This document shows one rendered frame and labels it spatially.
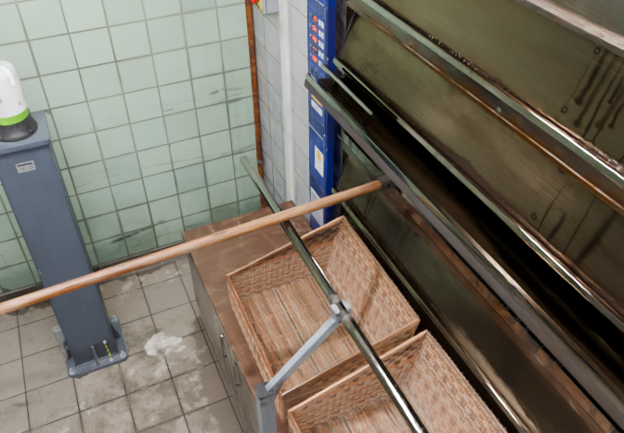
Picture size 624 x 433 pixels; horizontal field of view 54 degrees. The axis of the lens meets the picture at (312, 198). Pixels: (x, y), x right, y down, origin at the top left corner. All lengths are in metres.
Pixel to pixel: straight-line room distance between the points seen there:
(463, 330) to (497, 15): 0.87
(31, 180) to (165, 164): 0.88
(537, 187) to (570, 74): 0.26
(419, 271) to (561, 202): 0.69
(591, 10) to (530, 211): 0.43
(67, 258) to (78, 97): 0.69
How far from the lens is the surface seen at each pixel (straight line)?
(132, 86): 2.85
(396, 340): 2.00
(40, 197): 2.43
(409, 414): 1.40
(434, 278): 1.88
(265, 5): 2.47
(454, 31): 1.48
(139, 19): 2.74
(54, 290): 1.72
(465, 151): 1.53
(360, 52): 1.92
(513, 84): 1.33
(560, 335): 1.25
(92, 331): 2.92
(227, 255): 2.57
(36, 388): 3.10
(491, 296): 1.65
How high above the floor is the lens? 2.35
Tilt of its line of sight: 39 degrees down
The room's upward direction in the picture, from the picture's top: 1 degrees counter-clockwise
